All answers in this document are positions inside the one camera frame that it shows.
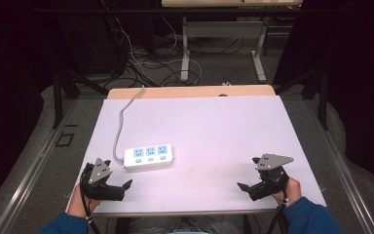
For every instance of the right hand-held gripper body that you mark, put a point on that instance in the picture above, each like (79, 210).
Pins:
(271, 180)

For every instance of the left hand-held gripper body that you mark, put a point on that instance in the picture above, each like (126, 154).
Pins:
(102, 190)

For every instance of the person's right hand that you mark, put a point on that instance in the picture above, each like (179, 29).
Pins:
(290, 191)

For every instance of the person's left hand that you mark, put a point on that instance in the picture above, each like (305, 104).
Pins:
(78, 203)

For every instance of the white power strip blue sockets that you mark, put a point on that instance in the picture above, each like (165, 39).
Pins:
(149, 157)

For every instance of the white table board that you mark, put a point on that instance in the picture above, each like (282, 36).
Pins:
(207, 136)

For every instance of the person's legs grey pants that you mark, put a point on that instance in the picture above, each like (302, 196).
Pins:
(181, 226)

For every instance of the black metal stand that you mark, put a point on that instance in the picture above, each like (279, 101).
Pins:
(61, 94)
(321, 97)

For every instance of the wooden table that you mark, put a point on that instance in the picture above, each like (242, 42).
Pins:
(188, 92)

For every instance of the dark curtain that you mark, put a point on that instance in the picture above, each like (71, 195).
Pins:
(357, 74)
(13, 81)

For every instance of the desk with white metal legs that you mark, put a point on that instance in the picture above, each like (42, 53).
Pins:
(224, 29)

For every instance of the metal floor rail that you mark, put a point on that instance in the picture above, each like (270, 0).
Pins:
(344, 175)
(29, 175)

